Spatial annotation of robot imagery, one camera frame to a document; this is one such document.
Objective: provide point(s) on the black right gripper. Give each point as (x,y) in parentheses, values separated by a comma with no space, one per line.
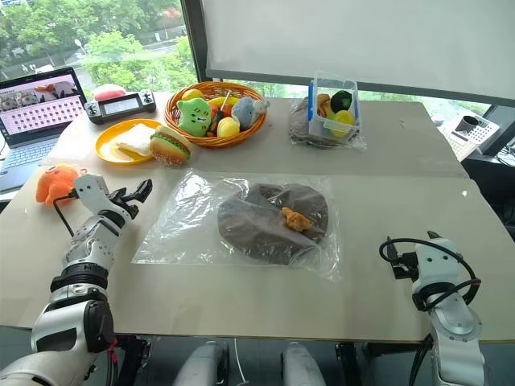
(406,265)

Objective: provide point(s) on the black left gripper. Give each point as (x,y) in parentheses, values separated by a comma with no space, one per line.
(124,205)

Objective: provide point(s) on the clear plastic bag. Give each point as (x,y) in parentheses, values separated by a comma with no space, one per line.
(177,237)

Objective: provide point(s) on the brown cloth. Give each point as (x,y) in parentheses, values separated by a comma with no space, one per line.
(257,233)

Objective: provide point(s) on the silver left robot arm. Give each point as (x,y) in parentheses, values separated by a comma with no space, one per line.
(90,245)

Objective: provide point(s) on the small orange toy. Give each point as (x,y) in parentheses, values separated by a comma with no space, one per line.
(295,219)

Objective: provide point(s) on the yellow plate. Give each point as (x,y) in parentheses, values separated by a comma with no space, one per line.
(106,146)

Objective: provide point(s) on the white napkin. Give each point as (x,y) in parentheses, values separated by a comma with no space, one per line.
(137,138)

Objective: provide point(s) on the plush hamburger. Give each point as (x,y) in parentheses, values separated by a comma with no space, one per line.
(169,146)

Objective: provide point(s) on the orange plush toy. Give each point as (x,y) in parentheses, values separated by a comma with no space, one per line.
(56,181)

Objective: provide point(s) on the black handheld controller with screen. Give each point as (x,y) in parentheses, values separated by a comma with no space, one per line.
(120,106)

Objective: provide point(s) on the green plush bear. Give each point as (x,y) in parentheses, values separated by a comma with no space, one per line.
(195,116)

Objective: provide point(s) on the red and white plush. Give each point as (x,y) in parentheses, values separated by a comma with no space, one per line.
(108,92)

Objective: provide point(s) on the small yellow plush fruit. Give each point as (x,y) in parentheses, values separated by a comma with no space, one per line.
(193,94)

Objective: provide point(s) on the yellow plush lemon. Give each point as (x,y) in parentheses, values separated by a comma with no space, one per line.
(228,126)

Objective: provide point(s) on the orange wicker basket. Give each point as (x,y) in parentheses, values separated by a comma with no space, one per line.
(237,138)

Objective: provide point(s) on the black cup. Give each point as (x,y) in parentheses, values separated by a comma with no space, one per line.
(470,124)

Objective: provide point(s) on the clear bag under box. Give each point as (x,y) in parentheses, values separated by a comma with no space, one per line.
(358,140)

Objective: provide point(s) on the orange toy carrot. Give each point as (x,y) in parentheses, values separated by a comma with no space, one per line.
(227,110)

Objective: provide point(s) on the open laptop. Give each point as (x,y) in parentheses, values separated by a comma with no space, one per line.
(32,120)

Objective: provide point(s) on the toy banana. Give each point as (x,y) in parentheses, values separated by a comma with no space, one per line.
(221,101)

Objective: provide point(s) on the blue plush dolphin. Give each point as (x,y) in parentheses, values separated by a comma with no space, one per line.
(245,112)

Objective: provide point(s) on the light green toy fruit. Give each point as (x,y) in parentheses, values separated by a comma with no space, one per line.
(334,129)

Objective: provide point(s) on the yellow toy fruit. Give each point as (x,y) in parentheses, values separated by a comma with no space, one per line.
(345,118)

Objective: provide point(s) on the dark window pillar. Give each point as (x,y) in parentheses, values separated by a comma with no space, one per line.
(194,40)

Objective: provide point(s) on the clear box with blue clasp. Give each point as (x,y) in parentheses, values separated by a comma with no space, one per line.
(318,120)

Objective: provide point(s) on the dark green toy vegetable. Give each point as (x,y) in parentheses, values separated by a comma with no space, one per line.
(342,100)

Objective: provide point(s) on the toy croissant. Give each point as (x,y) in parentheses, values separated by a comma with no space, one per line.
(323,104)

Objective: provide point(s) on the grey rounded leg cover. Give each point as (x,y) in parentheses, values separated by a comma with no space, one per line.
(301,366)
(203,366)

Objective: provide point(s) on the white projection screen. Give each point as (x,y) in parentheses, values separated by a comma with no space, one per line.
(342,36)

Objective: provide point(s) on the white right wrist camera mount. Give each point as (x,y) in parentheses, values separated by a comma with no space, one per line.
(436,261)

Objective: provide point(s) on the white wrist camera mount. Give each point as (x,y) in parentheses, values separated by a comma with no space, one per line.
(90,191)
(436,261)

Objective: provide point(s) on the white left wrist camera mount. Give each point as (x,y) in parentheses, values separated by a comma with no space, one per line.
(90,191)

